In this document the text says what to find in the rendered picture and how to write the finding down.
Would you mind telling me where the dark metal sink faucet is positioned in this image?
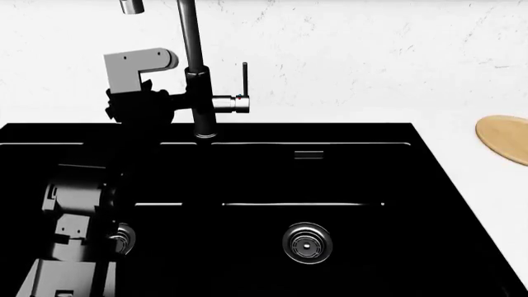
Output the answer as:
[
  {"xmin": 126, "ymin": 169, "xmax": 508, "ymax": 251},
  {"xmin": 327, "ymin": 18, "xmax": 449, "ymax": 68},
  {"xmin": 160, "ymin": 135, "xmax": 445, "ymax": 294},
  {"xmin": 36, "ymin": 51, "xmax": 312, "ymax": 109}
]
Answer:
[{"xmin": 118, "ymin": 0, "xmax": 219, "ymax": 139}]

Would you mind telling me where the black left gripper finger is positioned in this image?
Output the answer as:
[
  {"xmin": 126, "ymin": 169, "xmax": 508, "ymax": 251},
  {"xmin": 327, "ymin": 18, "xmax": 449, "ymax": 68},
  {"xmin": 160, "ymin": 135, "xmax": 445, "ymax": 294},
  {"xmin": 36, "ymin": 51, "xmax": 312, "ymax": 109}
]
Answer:
[{"xmin": 167, "ymin": 92, "xmax": 189, "ymax": 109}]

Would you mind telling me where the round chrome drain strainer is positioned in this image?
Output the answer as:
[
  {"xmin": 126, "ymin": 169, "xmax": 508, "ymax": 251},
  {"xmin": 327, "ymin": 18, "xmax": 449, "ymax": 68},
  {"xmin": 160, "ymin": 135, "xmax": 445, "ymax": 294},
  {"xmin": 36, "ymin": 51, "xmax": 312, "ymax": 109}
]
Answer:
[
  {"xmin": 106, "ymin": 222, "xmax": 138, "ymax": 257},
  {"xmin": 281, "ymin": 221, "xmax": 334, "ymax": 265}
]

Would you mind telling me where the chrome sink overflow slot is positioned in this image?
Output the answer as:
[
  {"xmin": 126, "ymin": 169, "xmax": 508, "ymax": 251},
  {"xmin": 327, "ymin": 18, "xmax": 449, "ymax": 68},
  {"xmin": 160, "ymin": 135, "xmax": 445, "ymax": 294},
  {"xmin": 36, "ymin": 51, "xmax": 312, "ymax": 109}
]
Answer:
[{"xmin": 293, "ymin": 149, "xmax": 325, "ymax": 161}]

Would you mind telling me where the grey gripper camera bracket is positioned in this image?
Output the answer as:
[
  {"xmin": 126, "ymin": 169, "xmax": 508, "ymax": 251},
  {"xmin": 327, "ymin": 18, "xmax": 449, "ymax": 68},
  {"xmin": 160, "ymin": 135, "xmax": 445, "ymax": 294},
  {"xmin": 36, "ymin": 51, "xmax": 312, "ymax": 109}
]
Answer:
[{"xmin": 103, "ymin": 47, "xmax": 180, "ymax": 94}]

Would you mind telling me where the black kitchen sink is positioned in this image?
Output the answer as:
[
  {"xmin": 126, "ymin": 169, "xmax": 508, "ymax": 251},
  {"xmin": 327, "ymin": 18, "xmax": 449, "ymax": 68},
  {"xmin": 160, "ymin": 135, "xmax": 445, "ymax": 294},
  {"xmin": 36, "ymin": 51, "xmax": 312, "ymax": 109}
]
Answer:
[{"xmin": 0, "ymin": 122, "xmax": 528, "ymax": 297}]

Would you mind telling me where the chrome faucet lever handle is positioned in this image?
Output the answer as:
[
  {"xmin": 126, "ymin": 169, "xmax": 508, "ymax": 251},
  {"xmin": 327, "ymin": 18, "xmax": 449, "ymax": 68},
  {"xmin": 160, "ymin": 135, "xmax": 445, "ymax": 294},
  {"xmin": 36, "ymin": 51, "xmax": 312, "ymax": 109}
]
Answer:
[{"xmin": 211, "ymin": 62, "xmax": 252, "ymax": 114}]

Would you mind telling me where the round wooden cutting board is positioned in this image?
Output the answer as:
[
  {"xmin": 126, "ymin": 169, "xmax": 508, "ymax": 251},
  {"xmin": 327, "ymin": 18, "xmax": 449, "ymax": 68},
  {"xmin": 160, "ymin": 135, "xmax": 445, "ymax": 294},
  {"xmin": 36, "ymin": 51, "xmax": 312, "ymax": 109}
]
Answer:
[{"xmin": 474, "ymin": 114, "xmax": 528, "ymax": 167}]

